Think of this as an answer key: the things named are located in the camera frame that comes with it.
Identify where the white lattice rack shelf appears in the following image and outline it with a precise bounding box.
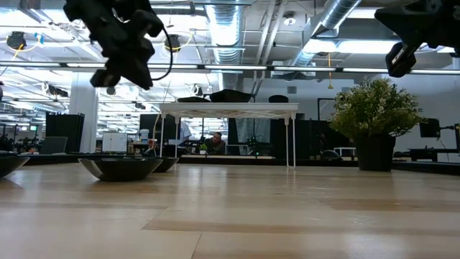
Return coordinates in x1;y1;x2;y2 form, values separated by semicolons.
160;101;300;169

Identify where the yellow hanging cord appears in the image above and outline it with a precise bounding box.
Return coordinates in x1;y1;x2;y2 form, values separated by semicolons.
326;52;334;91

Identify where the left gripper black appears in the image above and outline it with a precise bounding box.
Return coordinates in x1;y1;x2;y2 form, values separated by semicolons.
87;6;156;91

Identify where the green potted plant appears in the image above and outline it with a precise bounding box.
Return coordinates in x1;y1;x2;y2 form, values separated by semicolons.
327;77;428;172

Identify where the grey chair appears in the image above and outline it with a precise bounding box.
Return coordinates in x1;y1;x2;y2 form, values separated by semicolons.
39;136;68;155

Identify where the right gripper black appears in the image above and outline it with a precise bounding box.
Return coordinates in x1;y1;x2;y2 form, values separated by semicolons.
374;0;460;78

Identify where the silver spiral ventilation duct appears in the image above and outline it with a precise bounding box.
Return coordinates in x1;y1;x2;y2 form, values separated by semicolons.
287;0;362;69
203;0;246;95

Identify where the black monitor on arm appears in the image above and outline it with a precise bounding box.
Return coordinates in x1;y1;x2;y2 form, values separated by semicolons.
419;118;460;152

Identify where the black screen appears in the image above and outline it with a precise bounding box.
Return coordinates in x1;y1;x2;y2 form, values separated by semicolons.
139;113;181;145

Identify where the person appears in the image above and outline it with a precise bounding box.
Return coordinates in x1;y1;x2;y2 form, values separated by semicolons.
203;131;227;155
178;120;192;145

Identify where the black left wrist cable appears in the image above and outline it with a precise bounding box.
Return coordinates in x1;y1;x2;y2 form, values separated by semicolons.
149;24;175;82

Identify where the long ceiling light strip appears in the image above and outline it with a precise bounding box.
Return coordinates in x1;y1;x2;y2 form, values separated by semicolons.
0;61;460;76

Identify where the white cabinet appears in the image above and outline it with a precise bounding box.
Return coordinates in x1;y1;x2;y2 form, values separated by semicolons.
101;132;129;153

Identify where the white square pillar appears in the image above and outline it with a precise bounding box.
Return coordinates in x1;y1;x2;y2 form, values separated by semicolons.
69;73;99;154

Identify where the black cabinet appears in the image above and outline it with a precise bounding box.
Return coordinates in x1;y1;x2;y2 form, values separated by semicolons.
45;112;86;154

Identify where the black ceiling device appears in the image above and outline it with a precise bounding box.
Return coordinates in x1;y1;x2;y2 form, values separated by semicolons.
6;30;27;50
164;33;182;54

